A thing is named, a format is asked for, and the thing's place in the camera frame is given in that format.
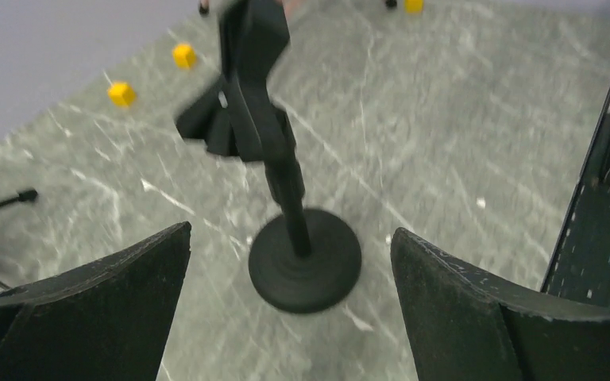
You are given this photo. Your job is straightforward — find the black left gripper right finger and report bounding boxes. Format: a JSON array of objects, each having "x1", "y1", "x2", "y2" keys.
[{"x1": 390, "y1": 228, "x2": 610, "y2": 381}]

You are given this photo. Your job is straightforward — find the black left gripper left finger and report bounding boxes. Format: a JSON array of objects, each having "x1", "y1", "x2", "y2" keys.
[{"x1": 0, "y1": 221, "x2": 191, "y2": 380}]

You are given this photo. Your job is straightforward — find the black round-base holder stand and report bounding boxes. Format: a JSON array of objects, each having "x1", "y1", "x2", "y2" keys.
[{"x1": 175, "y1": 1, "x2": 362, "y2": 314}]

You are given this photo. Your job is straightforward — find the yellow cube behind stand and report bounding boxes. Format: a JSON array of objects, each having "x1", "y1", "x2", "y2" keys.
[{"x1": 172, "y1": 43, "x2": 197, "y2": 70}]

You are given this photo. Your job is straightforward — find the pink music stand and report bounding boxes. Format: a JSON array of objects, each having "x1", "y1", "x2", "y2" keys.
[{"x1": 198, "y1": 0, "x2": 398, "y2": 17}]

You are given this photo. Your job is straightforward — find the yellow cube right side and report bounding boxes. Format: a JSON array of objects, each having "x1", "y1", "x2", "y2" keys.
[{"x1": 403, "y1": 0, "x2": 424, "y2": 13}]

